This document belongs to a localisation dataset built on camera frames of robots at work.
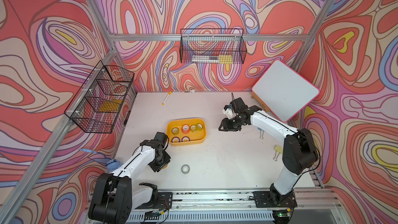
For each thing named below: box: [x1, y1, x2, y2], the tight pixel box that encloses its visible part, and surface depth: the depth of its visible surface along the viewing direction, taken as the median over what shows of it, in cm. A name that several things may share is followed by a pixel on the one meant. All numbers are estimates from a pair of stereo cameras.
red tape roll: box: [181, 123, 191, 134], surface depth 99 cm
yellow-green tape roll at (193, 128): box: [190, 124, 197, 133], surface depth 100 cm
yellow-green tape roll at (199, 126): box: [196, 122, 204, 131], surface depth 100 cm
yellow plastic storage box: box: [166, 117, 207, 147], surface depth 98 cm
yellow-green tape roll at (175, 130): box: [171, 127, 180, 136], surface depth 98 cm
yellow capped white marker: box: [161, 91, 172, 106], surface depth 117 cm
